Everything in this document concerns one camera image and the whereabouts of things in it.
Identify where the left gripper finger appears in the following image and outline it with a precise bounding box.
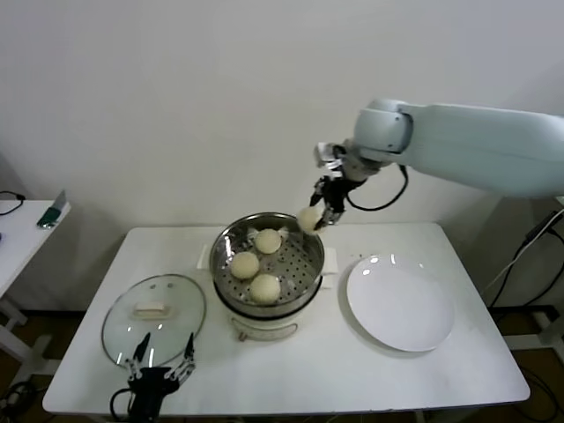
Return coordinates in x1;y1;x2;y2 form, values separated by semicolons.
124;332;151;381
165;331;197;382

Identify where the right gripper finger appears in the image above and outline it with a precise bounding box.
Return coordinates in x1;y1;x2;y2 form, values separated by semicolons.
314;207;344;231
309;178;325;208

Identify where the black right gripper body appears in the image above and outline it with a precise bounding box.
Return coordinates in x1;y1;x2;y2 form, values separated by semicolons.
316;174;353;212

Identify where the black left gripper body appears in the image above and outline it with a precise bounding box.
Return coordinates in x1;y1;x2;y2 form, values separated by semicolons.
126;366;180;423

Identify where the white steamed baozi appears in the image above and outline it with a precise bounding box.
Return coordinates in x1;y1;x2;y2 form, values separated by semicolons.
230;251;260;280
254;227;282;255
249;273;281;306
297;207;322;234

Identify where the round glass pot lid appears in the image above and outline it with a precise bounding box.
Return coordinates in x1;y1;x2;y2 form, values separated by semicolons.
100;273;208;370

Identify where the perforated steel steamer basket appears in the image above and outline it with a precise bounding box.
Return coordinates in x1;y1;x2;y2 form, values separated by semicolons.
208;212;326;310

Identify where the white electric cooker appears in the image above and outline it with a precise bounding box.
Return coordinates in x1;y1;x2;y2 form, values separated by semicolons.
197;246;339;344

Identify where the white round plate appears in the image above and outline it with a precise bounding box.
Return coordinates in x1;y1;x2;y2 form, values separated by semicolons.
345;254;456;353

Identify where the white side table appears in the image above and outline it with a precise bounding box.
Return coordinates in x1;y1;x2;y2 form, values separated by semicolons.
0;200;72;375

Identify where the black power adapter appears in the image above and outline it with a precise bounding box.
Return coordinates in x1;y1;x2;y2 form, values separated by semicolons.
522;211;559;248

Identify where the white shelf table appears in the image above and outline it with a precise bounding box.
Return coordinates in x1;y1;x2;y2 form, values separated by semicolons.
506;193;564;353

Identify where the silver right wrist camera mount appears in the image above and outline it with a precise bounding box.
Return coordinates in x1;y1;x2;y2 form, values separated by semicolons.
313;141;349;171

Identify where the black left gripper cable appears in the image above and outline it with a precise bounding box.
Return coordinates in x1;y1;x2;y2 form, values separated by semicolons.
108;387;133;423

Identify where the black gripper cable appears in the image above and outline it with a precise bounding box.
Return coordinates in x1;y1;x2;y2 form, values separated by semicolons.
345;165;410;212
108;387;133;423

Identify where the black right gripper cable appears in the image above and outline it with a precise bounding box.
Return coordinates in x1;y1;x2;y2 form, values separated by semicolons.
345;165;410;212

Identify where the black floor cable bundle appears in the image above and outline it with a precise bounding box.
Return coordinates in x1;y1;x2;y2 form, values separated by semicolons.
0;381;48;418

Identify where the green handled scraper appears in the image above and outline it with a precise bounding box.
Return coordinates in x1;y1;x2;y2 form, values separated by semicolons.
35;190;71;230

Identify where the black power cable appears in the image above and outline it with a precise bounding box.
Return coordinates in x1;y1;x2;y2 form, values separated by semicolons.
488;228;564;309

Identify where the white power cable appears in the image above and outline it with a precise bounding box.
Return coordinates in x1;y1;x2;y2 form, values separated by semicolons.
479;215;564;296

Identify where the black cable on side table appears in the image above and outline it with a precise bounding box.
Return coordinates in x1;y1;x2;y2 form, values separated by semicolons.
0;191;26;217

